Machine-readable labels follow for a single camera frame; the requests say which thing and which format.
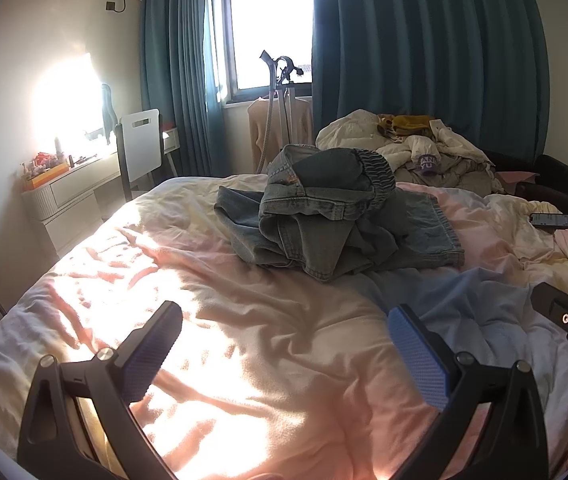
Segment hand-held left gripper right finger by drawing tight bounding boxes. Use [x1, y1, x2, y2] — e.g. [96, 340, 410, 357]
[386, 304, 550, 480]

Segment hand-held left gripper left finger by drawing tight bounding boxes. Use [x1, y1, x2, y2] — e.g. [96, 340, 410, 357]
[16, 301, 185, 480]

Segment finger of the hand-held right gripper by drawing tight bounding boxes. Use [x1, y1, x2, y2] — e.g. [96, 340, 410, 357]
[530, 282, 568, 333]

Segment blue denim jeans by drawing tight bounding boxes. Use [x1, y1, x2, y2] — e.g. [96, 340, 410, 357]
[214, 144, 466, 283]

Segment light blue cloth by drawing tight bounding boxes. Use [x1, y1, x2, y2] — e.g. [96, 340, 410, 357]
[349, 266, 568, 411]

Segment black smartphone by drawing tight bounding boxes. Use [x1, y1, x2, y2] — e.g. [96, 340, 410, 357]
[530, 212, 568, 232]

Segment pink bed blanket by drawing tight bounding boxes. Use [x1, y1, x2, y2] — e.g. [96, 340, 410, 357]
[0, 175, 568, 480]

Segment black sofa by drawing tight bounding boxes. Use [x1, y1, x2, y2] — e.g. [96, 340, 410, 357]
[484, 152, 568, 216]

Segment pink cloth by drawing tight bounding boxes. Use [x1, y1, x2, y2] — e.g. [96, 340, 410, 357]
[495, 170, 540, 191]

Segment white dressing desk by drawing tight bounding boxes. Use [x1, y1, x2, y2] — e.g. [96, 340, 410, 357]
[20, 127, 180, 256]

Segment white garment purple print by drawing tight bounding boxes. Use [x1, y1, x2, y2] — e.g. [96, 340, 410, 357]
[379, 135, 445, 177]

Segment white chair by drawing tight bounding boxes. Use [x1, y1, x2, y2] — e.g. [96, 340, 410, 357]
[114, 108, 180, 203]

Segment desk clutter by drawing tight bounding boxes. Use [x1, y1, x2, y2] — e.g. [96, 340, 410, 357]
[20, 137, 100, 192]

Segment mustard yellow garment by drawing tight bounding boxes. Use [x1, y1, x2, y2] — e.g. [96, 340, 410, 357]
[376, 114, 437, 138]

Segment cream crumpled duvet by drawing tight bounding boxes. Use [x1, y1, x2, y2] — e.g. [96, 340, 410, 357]
[315, 108, 505, 196]

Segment narrow teal curtain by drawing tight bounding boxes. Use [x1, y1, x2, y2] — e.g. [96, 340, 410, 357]
[140, 0, 232, 181]

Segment wide teal curtain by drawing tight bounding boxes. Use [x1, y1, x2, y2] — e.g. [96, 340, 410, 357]
[310, 0, 551, 161]

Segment garment steamer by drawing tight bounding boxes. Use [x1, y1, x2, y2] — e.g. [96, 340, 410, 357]
[256, 50, 305, 171]

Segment window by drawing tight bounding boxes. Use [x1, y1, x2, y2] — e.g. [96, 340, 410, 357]
[214, 0, 315, 106]

